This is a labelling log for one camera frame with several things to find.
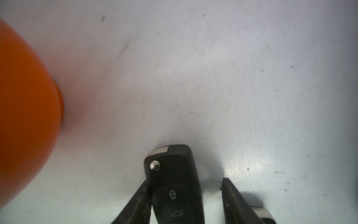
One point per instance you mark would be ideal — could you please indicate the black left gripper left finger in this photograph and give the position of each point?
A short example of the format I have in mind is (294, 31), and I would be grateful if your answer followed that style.
(138, 209)

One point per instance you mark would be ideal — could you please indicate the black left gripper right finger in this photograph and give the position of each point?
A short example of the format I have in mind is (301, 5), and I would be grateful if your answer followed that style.
(236, 209)

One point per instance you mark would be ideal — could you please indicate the orange plastic bowl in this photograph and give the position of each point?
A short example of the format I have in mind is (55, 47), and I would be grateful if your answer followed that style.
(31, 114)

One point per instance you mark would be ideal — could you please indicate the black VW flip key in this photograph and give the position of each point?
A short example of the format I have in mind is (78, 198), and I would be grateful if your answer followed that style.
(174, 185)
(264, 215)

